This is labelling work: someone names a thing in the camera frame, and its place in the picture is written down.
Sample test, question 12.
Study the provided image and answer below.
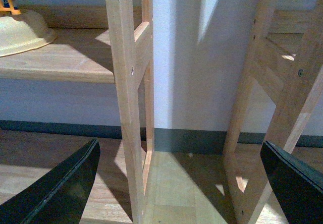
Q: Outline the cream plastic basin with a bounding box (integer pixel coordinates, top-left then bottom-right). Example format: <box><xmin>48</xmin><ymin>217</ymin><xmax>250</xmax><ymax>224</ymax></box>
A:
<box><xmin>1</xmin><ymin>10</ymin><xmax>57</xmax><ymax>57</ymax></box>

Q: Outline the wooden shelf unit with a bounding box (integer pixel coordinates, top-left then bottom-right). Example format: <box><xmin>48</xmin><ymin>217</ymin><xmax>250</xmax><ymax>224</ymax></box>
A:
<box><xmin>1</xmin><ymin>0</ymin><xmax>154</xmax><ymax>223</ymax></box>
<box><xmin>223</xmin><ymin>0</ymin><xmax>322</xmax><ymax>223</ymax></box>

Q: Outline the right wooden shelf unit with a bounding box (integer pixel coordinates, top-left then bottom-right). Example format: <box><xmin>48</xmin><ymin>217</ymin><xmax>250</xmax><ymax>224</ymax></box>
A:
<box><xmin>223</xmin><ymin>0</ymin><xmax>322</xmax><ymax>223</ymax></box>

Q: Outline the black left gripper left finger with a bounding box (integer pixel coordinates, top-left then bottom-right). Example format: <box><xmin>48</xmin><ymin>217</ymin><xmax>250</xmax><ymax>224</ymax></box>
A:
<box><xmin>1</xmin><ymin>139</ymin><xmax>100</xmax><ymax>223</ymax></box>

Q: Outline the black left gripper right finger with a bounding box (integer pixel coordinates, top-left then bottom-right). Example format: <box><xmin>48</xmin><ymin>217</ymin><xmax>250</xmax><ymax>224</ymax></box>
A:
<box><xmin>260</xmin><ymin>141</ymin><xmax>322</xmax><ymax>223</ymax></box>

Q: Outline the yellow blue toy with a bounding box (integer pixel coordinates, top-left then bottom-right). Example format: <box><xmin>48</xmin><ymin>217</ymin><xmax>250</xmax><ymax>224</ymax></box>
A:
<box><xmin>1</xmin><ymin>0</ymin><xmax>22</xmax><ymax>17</ymax></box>

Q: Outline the left wooden shelf unit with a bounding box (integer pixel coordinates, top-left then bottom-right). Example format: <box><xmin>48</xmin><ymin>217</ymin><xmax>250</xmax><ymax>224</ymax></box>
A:
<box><xmin>1</xmin><ymin>0</ymin><xmax>154</xmax><ymax>223</ymax></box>

